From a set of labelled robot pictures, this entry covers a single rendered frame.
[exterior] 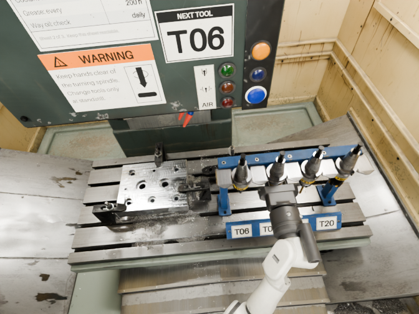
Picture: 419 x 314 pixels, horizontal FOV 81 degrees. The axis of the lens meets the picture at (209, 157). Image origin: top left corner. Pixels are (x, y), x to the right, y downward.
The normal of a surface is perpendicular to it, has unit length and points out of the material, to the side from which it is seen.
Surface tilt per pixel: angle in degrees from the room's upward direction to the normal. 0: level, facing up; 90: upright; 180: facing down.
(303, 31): 90
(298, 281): 8
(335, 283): 24
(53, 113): 90
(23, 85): 90
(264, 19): 90
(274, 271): 51
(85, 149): 0
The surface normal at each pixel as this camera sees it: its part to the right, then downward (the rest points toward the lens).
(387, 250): -0.47, -0.50
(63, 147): -0.07, -0.59
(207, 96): 0.07, 0.80
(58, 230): 0.35, -0.57
